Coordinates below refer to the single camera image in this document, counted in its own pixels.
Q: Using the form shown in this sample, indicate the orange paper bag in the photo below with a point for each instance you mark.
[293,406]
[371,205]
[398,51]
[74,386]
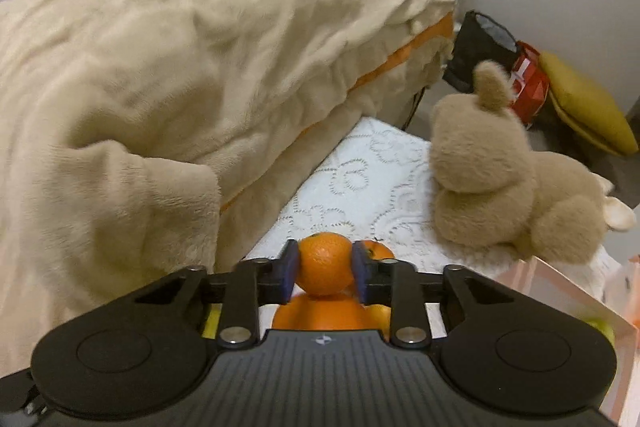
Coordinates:
[632,287]

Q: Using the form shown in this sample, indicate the brown plush toy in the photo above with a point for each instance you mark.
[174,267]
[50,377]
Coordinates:
[480,157]

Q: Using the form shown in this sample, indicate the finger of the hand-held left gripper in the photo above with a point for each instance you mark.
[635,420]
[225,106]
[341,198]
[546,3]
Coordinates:
[17,389]

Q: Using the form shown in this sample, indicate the large orange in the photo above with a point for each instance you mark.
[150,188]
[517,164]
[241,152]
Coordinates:
[320,314]

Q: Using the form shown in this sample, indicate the beige fleece blanket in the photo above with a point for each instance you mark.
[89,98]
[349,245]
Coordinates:
[150,82]

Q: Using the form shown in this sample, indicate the small mandarin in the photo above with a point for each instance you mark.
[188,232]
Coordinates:
[382,251]
[325,264]

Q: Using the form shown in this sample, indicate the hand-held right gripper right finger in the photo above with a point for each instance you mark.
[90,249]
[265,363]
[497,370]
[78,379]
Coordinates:
[360,269]

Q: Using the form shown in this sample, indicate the pink cardboard box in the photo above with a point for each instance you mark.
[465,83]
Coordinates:
[560,297]

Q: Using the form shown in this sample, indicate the white lace cloth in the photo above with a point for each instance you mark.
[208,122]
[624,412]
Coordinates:
[360,177]

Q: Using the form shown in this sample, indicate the black bag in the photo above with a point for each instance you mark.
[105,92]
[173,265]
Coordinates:
[475,42]

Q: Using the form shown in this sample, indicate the yellow cushion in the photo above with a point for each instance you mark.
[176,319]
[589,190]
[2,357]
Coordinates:
[585,102]

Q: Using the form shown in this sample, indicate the red package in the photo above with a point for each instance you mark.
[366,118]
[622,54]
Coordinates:
[532,92]

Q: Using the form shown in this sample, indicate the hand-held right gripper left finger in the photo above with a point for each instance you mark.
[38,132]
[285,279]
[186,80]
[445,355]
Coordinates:
[291,269]

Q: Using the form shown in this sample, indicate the large green apple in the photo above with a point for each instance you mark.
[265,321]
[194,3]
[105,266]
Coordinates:
[602,329]

